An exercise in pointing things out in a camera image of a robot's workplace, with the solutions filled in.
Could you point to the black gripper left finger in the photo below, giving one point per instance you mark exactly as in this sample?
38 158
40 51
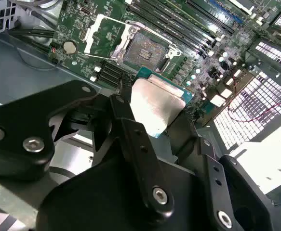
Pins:
15 125

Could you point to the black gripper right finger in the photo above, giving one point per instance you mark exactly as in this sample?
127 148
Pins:
217 183

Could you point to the silver CPU chip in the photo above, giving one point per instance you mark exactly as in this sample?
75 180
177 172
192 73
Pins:
154 103

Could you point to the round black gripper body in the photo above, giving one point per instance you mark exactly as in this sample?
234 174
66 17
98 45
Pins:
94 204

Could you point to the metal socket cover frame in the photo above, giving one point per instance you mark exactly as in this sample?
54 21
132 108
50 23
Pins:
92 33

